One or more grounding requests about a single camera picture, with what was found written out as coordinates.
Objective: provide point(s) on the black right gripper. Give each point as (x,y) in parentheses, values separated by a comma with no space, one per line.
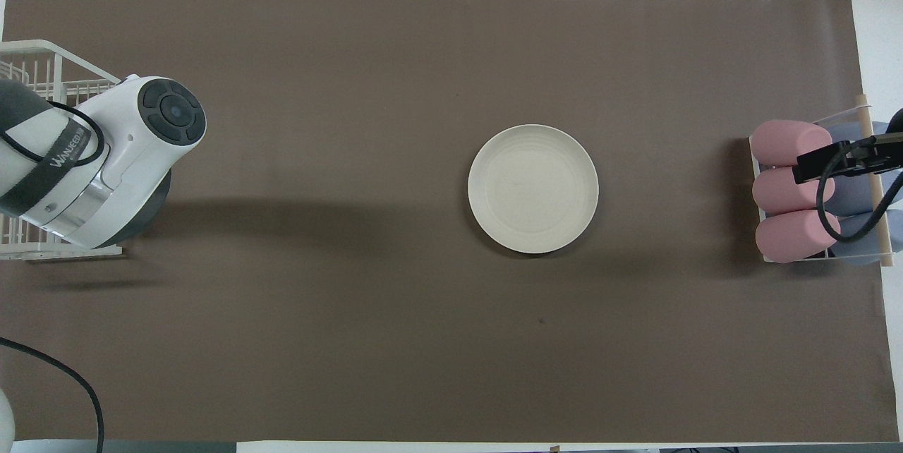
(875,153)

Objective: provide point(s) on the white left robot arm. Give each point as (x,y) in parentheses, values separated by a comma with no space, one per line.
(120,171)

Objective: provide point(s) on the cream round plate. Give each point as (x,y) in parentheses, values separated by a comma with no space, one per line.
(532,188)

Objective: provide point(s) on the pink plastic cup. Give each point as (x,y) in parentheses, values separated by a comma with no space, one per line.
(794,236)
(783,192)
(783,141)

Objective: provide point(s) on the blue plastic cup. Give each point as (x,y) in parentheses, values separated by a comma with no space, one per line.
(857,245)
(846,132)
(853,192)

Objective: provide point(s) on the white cup holder rack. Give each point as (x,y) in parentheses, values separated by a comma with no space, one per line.
(877,206)

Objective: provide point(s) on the brown table mat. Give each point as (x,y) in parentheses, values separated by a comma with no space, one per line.
(353,86)

